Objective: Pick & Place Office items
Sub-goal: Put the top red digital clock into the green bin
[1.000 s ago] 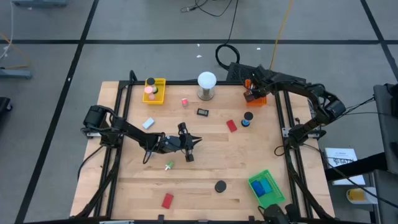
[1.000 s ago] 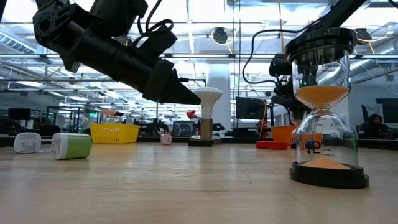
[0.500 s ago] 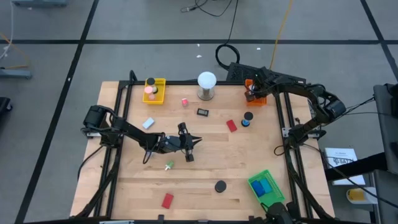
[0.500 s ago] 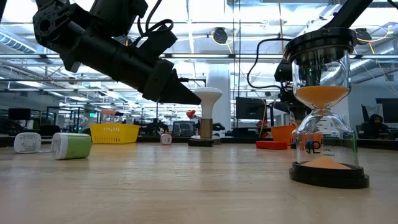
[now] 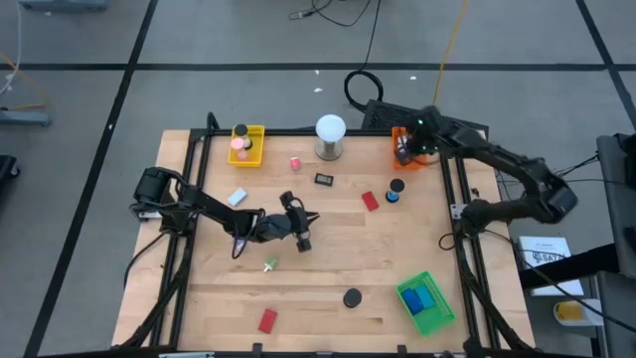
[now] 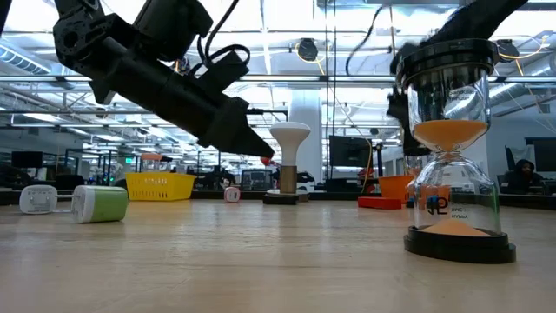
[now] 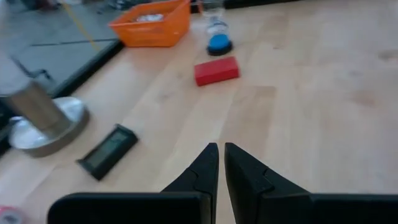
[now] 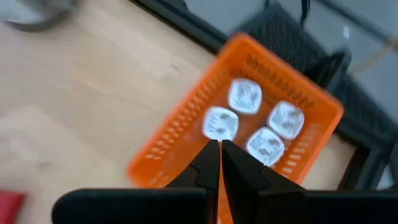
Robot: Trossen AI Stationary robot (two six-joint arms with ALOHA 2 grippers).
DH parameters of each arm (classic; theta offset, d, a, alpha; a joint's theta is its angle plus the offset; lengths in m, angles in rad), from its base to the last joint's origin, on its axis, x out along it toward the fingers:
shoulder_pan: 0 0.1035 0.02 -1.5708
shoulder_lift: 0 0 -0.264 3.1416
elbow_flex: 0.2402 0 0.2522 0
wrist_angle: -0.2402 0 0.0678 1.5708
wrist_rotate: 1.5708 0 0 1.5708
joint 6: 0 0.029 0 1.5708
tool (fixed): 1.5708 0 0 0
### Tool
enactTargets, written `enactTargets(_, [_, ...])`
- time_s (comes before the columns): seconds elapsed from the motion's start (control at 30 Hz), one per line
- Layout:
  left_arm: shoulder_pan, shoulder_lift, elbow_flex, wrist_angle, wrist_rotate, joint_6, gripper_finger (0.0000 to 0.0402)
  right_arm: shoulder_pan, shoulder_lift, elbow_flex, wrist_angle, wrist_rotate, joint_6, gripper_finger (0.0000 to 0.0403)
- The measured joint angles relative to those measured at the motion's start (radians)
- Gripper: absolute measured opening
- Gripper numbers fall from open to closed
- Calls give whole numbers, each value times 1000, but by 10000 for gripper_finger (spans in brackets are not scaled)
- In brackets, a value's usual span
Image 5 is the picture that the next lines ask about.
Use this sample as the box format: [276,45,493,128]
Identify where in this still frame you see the hourglass with orange sand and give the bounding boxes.
[342,287,364,309]

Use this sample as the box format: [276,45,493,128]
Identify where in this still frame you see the red plastic box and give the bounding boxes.
[257,308,279,335]
[361,190,381,213]

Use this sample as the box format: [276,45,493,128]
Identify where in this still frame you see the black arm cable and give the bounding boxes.
[437,229,466,252]
[231,211,267,261]

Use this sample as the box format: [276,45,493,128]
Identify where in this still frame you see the yellow hanging cable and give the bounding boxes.
[430,0,469,108]

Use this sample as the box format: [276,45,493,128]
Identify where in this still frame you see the green plastic basket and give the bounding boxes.
[396,270,457,338]

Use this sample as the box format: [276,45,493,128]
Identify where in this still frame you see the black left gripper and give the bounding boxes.
[279,190,321,254]

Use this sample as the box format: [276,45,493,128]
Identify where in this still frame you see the teal plastic box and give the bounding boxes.
[414,284,437,309]

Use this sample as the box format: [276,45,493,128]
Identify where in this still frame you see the black floor cable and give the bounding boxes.
[342,0,387,113]

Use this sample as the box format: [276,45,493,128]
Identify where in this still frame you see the blue based hourglass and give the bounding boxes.
[385,178,405,204]

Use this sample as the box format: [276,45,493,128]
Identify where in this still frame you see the grey floor beam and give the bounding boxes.
[0,108,54,128]

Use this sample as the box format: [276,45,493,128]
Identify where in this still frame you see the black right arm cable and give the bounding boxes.
[437,229,466,252]

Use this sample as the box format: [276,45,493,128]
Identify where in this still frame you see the orange plastic basket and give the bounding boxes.
[391,126,438,171]

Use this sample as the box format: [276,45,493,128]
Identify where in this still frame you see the white printed booklet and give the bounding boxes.
[518,236,586,297]

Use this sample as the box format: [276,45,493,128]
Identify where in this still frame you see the grey equipment cart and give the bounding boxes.
[590,131,636,358]

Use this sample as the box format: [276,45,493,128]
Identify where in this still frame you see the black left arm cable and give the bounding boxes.
[231,211,267,261]

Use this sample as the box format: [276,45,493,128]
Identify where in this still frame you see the black aluminium table frame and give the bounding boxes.
[118,111,536,358]

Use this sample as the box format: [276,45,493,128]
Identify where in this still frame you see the yellow labelled white container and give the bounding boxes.
[553,299,605,328]

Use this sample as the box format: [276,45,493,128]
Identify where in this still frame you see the black perforated computer case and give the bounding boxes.
[361,98,491,145]

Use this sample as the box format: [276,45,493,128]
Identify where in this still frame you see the pink capped hourglass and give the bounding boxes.
[230,136,251,161]

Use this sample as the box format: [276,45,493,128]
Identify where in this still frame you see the white bulb table lamp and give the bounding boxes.
[314,113,348,162]

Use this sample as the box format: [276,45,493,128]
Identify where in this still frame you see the blue plastic box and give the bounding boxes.
[399,287,424,316]

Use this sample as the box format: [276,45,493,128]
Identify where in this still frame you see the yellow plastic basket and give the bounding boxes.
[227,123,266,168]

